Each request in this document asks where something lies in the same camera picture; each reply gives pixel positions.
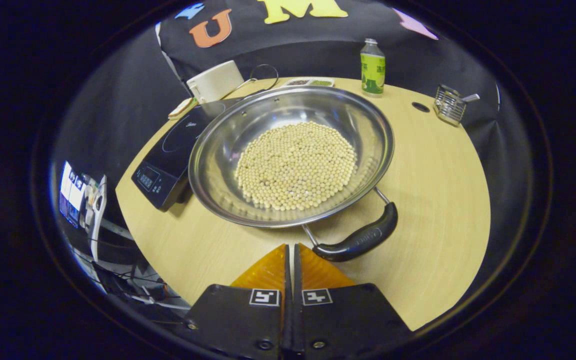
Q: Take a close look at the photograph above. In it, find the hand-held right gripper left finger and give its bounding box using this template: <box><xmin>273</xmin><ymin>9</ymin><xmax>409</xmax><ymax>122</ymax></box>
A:
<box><xmin>183</xmin><ymin>243</ymin><xmax>294</xmax><ymax>360</ymax></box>

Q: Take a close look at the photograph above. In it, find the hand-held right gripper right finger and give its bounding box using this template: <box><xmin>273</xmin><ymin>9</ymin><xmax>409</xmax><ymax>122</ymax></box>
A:
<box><xmin>293</xmin><ymin>243</ymin><xmax>414</xmax><ymax>360</ymax></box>

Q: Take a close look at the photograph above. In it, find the steel pot with black handles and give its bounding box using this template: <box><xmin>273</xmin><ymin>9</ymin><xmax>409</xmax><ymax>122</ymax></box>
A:
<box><xmin>188</xmin><ymin>85</ymin><xmax>399</xmax><ymax>263</ymax></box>

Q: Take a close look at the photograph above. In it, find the black induction cooktop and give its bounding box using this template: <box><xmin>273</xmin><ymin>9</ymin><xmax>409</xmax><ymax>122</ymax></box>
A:
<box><xmin>131</xmin><ymin>97</ymin><xmax>241</xmax><ymax>211</ymax></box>

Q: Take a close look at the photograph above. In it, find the pile of soybeans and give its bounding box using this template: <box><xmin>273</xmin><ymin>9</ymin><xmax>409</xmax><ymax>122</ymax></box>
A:
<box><xmin>234</xmin><ymin>121</ymin><xmax>358</xmax><ymax>212</ymax></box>

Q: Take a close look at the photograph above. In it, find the white curved stand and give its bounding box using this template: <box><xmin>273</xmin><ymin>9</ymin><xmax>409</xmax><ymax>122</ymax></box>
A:
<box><xmin>89</xmin><ymin>175</ymin><xmax>109</xmax><ymax>262</ymax></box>

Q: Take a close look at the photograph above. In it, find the lit computer screen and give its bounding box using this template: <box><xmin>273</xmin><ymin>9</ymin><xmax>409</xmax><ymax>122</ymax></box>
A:
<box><xmin>59</xmin><ymin>161</ymin><xmax>89</xmax><ymax>228</ymax></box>

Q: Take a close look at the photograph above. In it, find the sandwich with lettuce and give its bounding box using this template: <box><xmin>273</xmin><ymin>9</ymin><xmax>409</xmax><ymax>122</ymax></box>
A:
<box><xmin>170</xmin><ymin>97</ymin><xmax>199</xmax><ymax>119</ymax></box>

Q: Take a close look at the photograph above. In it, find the white toaster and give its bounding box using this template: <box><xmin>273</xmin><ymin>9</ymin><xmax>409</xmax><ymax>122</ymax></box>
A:
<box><xmin>186</xmin><ymin>60</ymin><xmax>245</xmax><ymax>104</ymax></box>

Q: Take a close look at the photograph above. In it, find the white divided dish of beans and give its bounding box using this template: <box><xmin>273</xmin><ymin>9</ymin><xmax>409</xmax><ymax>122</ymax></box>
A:
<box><xmin>283</xmin><ymin>77</ymin><xmax>335</xmax><ymax>88</ymax></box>

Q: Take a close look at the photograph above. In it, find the green label drink bottle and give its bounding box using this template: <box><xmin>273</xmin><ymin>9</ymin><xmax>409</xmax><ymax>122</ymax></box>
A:
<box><xmin>359</xmin><ymin>38</ymin><xmax>386</xmax><ymax>96</ymax></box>

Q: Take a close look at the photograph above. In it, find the metal wire utensil holder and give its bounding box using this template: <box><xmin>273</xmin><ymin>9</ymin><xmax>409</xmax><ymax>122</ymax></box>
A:
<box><xmin>433</xmin><ymin>84</ymin><xmax>466</xmax><ymax>126</ymax></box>

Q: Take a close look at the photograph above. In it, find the black power cable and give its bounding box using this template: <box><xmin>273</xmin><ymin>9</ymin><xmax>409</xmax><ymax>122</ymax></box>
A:
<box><xmin>225</xmin><ymin>64</ymin><xmax>280</xmax><ymax>101</ymax></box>

